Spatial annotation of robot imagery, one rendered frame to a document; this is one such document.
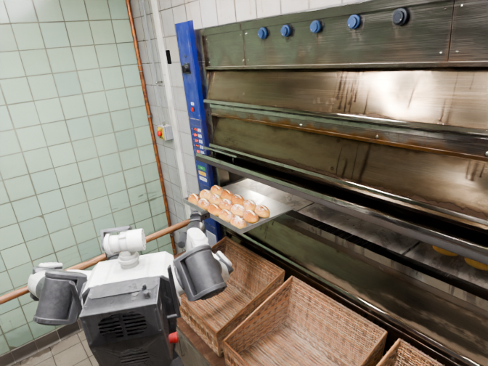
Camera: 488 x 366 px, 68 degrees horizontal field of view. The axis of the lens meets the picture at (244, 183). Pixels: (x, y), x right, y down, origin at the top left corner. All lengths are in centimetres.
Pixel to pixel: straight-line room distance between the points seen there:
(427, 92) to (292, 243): 101
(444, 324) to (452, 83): 84
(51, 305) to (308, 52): 126
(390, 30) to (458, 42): 21
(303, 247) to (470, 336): 78
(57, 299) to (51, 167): 169
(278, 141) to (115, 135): 150
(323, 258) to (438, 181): 70
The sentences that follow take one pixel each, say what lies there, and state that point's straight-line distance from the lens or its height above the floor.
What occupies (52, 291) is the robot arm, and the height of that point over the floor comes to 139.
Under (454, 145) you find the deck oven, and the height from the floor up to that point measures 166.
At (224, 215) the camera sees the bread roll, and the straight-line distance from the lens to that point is 181.
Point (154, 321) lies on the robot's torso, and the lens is 105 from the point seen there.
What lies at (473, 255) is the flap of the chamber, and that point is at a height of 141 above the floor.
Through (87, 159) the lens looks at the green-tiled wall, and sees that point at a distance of 285.
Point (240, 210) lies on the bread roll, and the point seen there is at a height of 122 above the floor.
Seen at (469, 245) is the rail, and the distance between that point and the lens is 118.
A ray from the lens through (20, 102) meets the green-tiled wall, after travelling 273.
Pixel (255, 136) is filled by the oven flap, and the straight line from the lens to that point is 187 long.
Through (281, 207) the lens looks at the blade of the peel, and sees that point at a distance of 192.
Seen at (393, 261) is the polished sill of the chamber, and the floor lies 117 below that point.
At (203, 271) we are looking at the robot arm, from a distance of 113.
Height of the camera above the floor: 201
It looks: 21 degrees down
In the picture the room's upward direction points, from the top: 6 degrees counter-clockwise
